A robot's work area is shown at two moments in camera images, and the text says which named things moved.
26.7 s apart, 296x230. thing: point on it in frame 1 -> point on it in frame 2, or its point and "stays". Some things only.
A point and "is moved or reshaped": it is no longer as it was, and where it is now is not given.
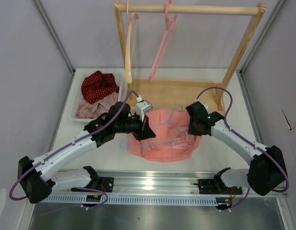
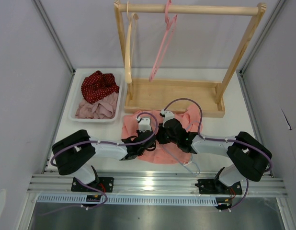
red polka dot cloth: (97, 86) stays
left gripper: (144, 131) -> (152, 145)
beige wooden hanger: (130, 51) stays
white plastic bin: (119, 75) stays
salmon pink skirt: (173, 141) is moved or reshaped
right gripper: (191, 131) -> (160, 134)
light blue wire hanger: (172, 143) is moved or reshaped
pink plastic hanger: (170, 23) stays
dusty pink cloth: (86, 110) stays
